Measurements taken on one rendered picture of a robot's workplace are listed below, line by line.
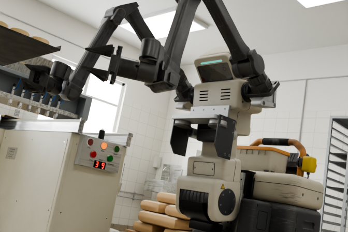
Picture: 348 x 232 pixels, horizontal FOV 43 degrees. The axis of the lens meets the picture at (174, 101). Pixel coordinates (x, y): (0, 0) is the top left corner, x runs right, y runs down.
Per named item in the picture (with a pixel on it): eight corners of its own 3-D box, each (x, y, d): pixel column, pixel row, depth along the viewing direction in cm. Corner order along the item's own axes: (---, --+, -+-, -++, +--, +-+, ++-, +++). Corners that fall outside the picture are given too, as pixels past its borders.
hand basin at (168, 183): (189, 221, 679) (201, 150, 703) (173, 218, 655) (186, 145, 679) (147, 212, 751) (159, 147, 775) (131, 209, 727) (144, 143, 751)
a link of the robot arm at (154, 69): (157, 80, 122) (153, 87, 128) (161, 58, 125) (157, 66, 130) (133, 75, 121) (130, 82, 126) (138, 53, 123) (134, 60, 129)
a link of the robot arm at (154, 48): (177, 87, 128) (156, 91, 133) (183, 52, 132) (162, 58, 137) (149, 71, 120) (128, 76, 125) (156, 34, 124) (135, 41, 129)
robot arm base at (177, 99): (202, 90, 204) (184, 91, 213) (194, 75, 201) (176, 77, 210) (191, 101, 199) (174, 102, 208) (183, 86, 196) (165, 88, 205)
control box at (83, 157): (73, 163, 201) (80, 134, 204) (113, 172, 217) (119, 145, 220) (77, 164, 198) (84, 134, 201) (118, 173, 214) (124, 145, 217)
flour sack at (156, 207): (157, 213, 599) (159, 202, 602) (137, 208, 629) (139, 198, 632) (192, 218, 646) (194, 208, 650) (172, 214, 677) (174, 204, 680)
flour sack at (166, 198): (154, 201, 627) (156, 190, 630) (172, 204, 657) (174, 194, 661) (193, 208, 580) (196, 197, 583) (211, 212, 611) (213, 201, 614)
